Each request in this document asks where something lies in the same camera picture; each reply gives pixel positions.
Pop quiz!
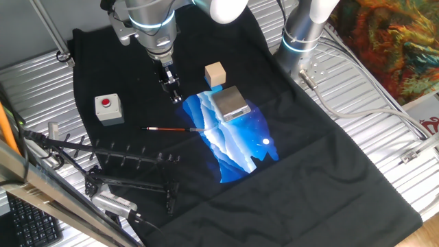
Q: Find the black keyboard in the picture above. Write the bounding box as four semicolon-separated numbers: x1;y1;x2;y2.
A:
6;193;64;247

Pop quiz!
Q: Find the silver ribbed camera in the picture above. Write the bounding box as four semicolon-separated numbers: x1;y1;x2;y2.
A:
91;189;139;220

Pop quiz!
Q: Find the white paper with red print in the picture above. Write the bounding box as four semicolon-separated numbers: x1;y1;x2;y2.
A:
400;91;439;139

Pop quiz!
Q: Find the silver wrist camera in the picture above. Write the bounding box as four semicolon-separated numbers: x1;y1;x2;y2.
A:
108;9;134;47

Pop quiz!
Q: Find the aluminium frame bar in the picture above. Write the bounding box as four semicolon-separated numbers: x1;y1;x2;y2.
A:
0;137;143;247

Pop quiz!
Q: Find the silver tripod pole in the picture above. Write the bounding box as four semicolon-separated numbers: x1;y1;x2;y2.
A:
29;0;76;69

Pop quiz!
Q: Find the wooden cube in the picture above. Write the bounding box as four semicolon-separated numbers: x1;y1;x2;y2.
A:
204;61;228;89

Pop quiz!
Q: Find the black pen rack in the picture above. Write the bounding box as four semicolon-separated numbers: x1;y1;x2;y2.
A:
43;132;182;217

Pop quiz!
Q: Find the orange stick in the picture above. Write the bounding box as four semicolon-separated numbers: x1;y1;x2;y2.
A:
0;102;21;156

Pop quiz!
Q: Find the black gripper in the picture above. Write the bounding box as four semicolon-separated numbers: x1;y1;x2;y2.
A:
156;61;182;104

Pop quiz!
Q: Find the colourful painting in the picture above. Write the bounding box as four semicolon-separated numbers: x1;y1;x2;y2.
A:
327;0;439;106

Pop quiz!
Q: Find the black cloth with blue print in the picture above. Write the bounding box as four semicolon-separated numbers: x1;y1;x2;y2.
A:
67;0;423;247

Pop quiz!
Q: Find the silver digital scale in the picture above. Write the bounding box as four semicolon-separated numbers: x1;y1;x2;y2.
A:
211;85;252;123

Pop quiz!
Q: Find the small silver metal bracket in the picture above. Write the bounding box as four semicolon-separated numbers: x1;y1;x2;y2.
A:
47;121;60;142

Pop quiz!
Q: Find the grey box with red button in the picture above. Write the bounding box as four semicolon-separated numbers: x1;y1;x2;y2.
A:
94;93;126;127

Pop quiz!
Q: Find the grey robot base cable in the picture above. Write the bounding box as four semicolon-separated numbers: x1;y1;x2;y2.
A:
298;68;434;140

